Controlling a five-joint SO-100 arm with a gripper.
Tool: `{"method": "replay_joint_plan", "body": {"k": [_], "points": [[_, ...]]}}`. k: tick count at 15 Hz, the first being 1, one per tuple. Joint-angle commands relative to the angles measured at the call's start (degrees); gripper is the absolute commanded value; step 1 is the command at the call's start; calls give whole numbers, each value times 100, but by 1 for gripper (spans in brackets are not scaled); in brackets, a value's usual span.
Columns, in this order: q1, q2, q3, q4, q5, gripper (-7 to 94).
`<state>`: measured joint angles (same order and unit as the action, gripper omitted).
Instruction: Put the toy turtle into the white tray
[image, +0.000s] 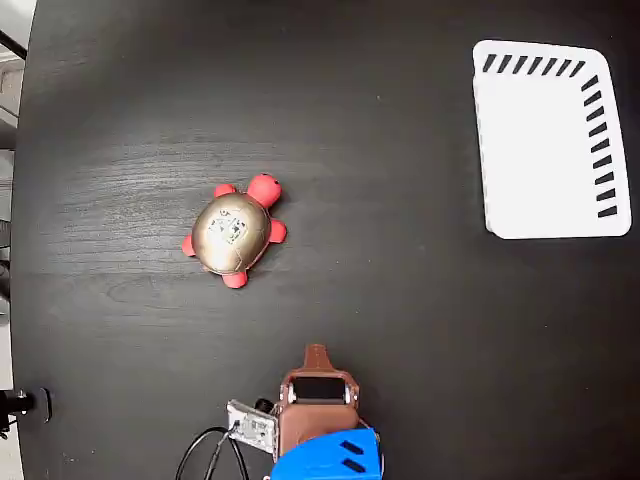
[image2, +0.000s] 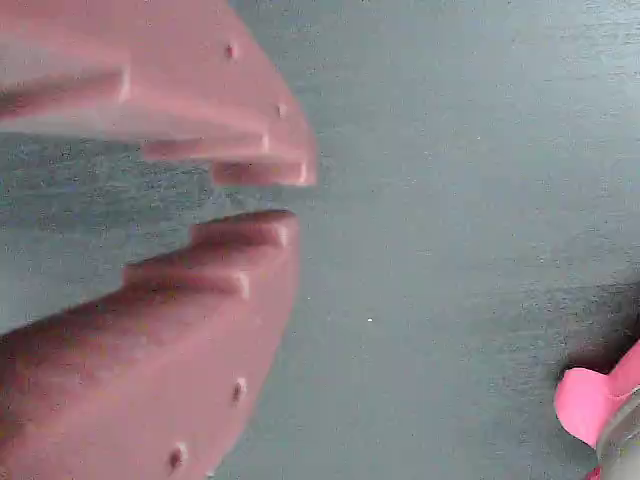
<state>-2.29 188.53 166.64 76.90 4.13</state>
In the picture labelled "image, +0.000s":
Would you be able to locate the black table clamp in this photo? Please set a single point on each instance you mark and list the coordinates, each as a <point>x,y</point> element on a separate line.
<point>35,402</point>

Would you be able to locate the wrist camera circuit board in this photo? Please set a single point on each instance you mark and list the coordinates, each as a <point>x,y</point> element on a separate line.
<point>251,426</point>

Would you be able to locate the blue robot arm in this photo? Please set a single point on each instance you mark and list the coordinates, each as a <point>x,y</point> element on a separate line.
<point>327,457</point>

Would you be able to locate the red turtle toy gold shell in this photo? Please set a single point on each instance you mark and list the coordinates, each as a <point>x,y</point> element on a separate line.
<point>227,232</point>

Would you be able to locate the black diagonal metal bar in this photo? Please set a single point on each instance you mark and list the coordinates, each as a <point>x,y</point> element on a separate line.
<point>12,44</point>

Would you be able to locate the white plastic basket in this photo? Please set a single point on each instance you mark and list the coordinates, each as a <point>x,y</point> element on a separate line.
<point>535,160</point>

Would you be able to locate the brown gripper black servo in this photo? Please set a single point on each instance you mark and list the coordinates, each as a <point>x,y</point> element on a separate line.
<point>317,419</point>

